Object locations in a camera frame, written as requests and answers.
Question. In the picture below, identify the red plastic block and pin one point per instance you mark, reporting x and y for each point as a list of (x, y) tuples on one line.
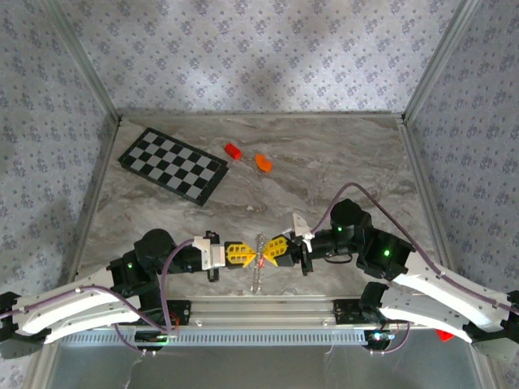
[(233, 150)]

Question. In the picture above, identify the red toy brick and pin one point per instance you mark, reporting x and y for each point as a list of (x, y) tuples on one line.
[(444, 336)]

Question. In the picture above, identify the orange curved plastic piece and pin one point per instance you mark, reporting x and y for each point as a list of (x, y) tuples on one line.
[(263, 163)]

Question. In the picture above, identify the small circuit board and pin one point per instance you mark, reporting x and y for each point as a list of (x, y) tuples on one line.
[(381, 336), (156, 336)]

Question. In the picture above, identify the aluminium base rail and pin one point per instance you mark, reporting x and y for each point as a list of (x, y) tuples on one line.
[(263, 310)]

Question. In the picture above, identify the aluminium table edge rail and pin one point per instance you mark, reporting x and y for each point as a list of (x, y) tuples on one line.
[(92, 202), (429, 202), (259, 116)]

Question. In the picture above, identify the black grey checkerboard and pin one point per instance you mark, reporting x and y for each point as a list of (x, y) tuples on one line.
[(170, 162)]

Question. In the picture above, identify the aluminium frame post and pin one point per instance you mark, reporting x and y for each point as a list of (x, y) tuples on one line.
[(442, 61), (84, 61)]

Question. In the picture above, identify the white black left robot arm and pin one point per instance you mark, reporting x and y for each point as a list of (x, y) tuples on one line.
[(81, 316)]

